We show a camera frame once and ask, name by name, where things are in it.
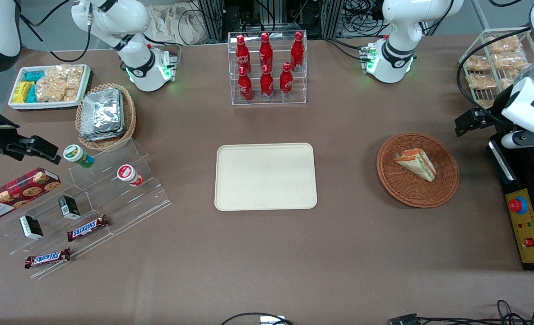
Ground triangle sandwich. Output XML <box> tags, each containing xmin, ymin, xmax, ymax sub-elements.
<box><xmin>394</xmin><ymin>149</ymin><xmax>437</xmax><ymax>182</ymax></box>

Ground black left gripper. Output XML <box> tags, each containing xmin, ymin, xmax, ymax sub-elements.
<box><xmin>455</xmin><ymin>93</ymin><xmax>515</xmax><ymax>137</ymax></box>

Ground small black box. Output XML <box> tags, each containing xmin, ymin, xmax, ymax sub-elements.
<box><xmin>19</xmin><ymin>215</ymin><xmax>44</xmax><ymax>241</ymax></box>
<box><xmin>58</xmin><ymin>195</ymin><xmax>81</xmax><ymax>221</ymax></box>

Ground red tartan cookie box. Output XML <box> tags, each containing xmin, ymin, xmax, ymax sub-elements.
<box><xmin>0</xmin><ymin>167</ymin><xmax>62</xmax><ymax>223</ymax></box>

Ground red lid cup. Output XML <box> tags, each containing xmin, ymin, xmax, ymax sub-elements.
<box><xmin>116</xmin><ymin>164</ymin><xmax>144</xmax><ymax>187</ymax></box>

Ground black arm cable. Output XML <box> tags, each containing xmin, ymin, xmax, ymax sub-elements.
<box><xmin>456</xmin><ymin>27</ymin><xmax>533</xmax><ymax>123</ymax></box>
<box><xmin>18</xmin><ymin>0</ymin><xmax>92</xmax><ymax>63</ymax></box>

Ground beige plastic serving tray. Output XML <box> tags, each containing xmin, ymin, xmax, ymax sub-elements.
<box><xmin>214</xmin><ymin>143</ymin><xmax>318</xmax><ymax>211</ymax></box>

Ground clear acrylic stepped display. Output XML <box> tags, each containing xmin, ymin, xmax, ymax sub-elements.
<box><xmin>0</xmin><ymin>137</ymin><xmax>173</xmax><ymax>280</ymax></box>

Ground white rectangular snack tray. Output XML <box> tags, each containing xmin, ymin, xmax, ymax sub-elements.
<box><xmin>8</xmin><ymin>64</ymin><xmax>92</xmax><ymax>111</ymax></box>

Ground yellow snack packet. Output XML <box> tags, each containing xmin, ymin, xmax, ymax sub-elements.
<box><xmin>13</xmin><ymin>81</ymin><xmax>35</xmax><ymax>104</ymax></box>

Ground brown Snickers bar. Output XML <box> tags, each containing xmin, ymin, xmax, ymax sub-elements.
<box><xmin>66</xmin><ymin>214</ymin><xmax>110</xmax><ymax>242</ymax></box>
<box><xmin>24</xmin><ymin>247</ymin><xmax>72</xmax><ymax>270</ymax></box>

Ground clear bag of crackers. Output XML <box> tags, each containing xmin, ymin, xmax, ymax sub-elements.
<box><xmin>35</xmin><ymin>64</ymin><xmax>85</xmax><ymax>102</ymax></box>

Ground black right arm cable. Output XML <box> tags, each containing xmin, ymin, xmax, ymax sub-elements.
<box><xmin>18</xmin><ymin>0</ymin><xmax>92</xmax><ymax>63</ymax></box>

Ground black base power cables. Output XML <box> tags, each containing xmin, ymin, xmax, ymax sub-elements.
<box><xmin>325</xmin><ymin>37</ymin><xmax>367</xmax><ymax>62</ymax></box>

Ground black control box yellow panel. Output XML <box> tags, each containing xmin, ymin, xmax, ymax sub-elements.
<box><xmin>487</xmin><ymin>131</ymin><xmax>534</xmax><ymax>272</ymax></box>

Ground black connector plug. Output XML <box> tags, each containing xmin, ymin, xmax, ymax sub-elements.
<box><xmin>388</xmin><ymin>313</ymin><xmax>422</xmax><ymax>325</ymax></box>

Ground black cable with white plug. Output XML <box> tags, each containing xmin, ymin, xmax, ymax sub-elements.
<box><xmin>220</xmin><ymin>312</ymin><xmax>295</xmax><ymax>325</ymax></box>

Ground white wire rack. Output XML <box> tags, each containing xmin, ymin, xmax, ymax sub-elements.
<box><xmin>458</xmin><ymin>28</ymin><xmax>534</xmax><ymax>110</ymax></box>

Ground silver foil packs stack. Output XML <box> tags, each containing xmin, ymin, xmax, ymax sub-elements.
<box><xmin>79</xmin><ymin>88</ymin><xmax>126</xmax><ymax>142</ymax></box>

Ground beige cloth bag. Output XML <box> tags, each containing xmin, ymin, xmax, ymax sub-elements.
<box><xmin>151</xmin><ymin>3</ymin><xmax>204</xmax><ymax>46</ymax></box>

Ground red cola bottle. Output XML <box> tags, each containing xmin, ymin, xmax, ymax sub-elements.
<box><xmin>236</xmin><ymin>35</ymin><xmax>252</xmax><ymax>75</ymax></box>
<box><xmin>290</xmin><ymin>31</ymin><xmax>305</xmax><ymax>72</ymax></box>
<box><xmin>279</xmin><ymin>62</ymin><xmax>294</xmax><ymax>99</ymax></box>
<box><xmin>238</xmin><ymin>66</ymin><xmax>254</xmax><ymax>101</ymax></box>
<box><xmin>259</xmin><ymin>32</ymin><xmax>274</xmax><ymax>73</ymax></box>
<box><xmin>260</xmin><ymin>64</ymin><xmax>275</xmax><ymax>100</ymax></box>

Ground green lid cup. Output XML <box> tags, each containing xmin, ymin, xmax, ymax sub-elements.
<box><xmin>63</xmin><ymin>144</ymin><xmax>95</xmax><ymax>169</ymax></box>

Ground black equipment rack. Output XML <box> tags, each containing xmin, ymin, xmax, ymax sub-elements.
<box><xmin>196</xmin><ymin>0</ymin><xmax>345</xmax><ymax>40</ymax></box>

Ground round brown wicker basket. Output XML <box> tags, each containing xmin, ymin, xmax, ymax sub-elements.
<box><xmin>376</xmin><ymin>132</ymin><xmax>460</xmax><ymax>209</ymax></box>

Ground black tangled floor cables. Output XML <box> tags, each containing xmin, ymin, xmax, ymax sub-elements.
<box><xmin>418</xmin><ymin>299</ymin><xmax>534</xmax><ymax>325</ymax></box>

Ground grey metal strut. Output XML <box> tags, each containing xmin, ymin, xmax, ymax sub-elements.
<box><xmin>471</xmin><ymin>0</ymin><xmax>491</xmax><ymax>31</ymax></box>

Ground red emergency stop button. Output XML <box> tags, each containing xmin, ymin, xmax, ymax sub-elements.
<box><xmin>509</xmin><ymin>197</ymin><xmax>529</xmax><ymax>215</ymax></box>

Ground tan wicker basket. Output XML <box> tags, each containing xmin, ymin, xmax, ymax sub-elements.
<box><xmin>75</xmin><ymin>83</ymin><xmax>137</xmax><ymax>151</ymax></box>

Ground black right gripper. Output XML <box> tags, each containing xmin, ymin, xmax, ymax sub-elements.
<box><xmin>0</xmin><ymin>97</ymin><xmax>62</xmax><ymax>165</ymax></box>

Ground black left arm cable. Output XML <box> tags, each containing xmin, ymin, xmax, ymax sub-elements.
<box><xmin>456</xmin><ymin>27</ymin><xmax>533</xmax><ymax>123</ymax></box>

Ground clear acrylic bottle rack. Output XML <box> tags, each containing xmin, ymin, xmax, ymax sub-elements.
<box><xmin>228</xmin><ymin>30</ymin><xmax>308</xmax><ymax>107</ymax></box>

